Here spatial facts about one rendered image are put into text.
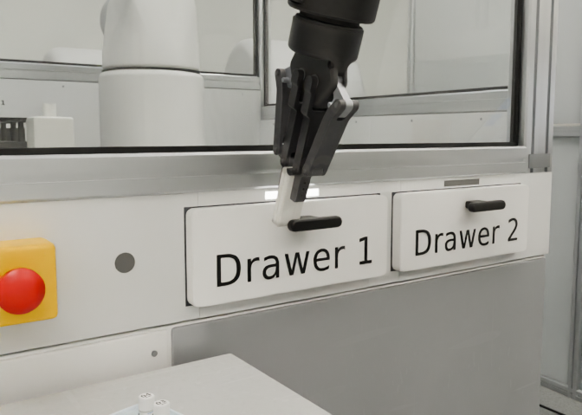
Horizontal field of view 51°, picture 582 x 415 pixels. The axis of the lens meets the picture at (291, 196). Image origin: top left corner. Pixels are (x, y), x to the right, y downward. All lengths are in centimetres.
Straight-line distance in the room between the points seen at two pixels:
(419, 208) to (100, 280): 45
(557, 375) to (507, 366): 160
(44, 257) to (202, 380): 20
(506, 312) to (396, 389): 26
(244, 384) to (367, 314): 28
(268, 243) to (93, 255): 20
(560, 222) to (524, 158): 151
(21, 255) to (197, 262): 19
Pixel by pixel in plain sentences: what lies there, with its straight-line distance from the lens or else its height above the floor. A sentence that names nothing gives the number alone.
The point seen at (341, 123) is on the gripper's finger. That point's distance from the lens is 64.
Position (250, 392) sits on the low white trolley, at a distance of 63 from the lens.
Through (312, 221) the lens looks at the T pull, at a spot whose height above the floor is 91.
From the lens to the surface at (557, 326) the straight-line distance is 268.
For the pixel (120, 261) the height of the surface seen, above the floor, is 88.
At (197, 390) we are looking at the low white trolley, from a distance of 64.
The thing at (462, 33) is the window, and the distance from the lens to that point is 101.
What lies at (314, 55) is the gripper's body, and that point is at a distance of 63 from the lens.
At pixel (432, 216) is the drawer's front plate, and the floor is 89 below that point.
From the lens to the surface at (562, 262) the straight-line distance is 262.
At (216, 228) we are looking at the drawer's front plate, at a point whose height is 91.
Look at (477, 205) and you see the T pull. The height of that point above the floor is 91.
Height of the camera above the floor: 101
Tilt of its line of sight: 6 degrees down
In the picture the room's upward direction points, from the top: straight up
